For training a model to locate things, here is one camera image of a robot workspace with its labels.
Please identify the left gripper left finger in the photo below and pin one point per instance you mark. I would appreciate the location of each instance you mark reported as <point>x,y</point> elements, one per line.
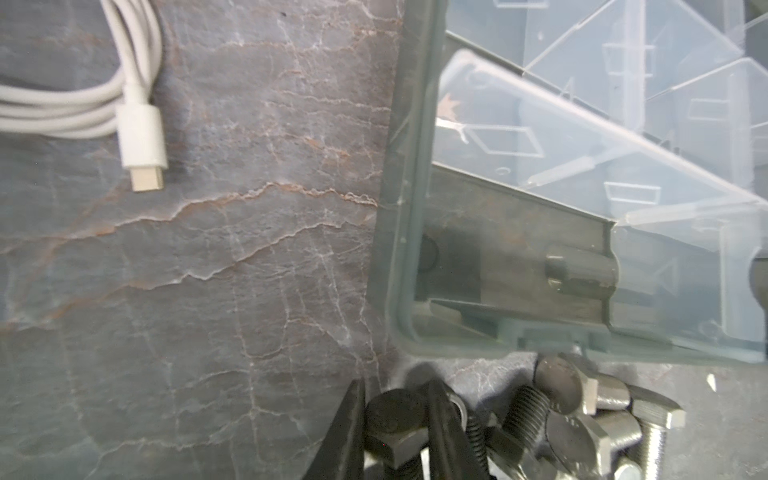
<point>341,454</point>

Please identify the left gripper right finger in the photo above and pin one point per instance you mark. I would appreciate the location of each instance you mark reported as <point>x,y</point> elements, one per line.
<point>450,453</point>

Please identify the black hex bolt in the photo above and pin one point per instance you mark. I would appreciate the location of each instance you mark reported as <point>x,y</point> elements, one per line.
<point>494,444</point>
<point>396,431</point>
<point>527,413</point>

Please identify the grey plastic organizer box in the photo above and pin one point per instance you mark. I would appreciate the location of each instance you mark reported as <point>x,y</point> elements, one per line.
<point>586,176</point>

